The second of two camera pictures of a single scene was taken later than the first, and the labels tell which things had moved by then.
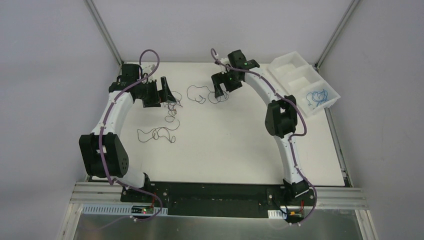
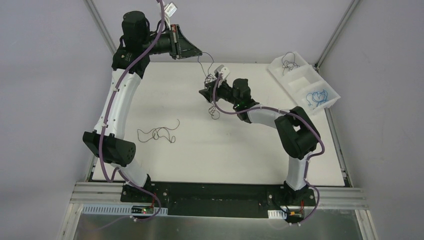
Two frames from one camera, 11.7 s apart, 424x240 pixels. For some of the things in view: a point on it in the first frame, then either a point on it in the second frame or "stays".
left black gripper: (158, 92) → (177, 41)
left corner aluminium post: (103, 31) stays
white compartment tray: (293, 76) stays
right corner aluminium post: (335, 34) stays
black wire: (155, 133) stays
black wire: (171, 105) → (215, 114)
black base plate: (220, 198) stays
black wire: (200, 94) → (295, 63)
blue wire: (320, 96) stays
